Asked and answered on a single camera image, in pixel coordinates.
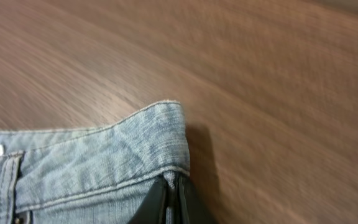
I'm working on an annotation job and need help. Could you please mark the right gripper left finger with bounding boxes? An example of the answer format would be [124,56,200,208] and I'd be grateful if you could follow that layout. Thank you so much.
[128,175,168,224]

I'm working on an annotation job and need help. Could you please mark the light blue denim shorts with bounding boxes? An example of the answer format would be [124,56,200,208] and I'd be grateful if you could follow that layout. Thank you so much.
[0,101,190,223]

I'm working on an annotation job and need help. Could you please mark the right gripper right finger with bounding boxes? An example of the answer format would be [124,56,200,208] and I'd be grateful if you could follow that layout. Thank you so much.
[177,175,217,224]

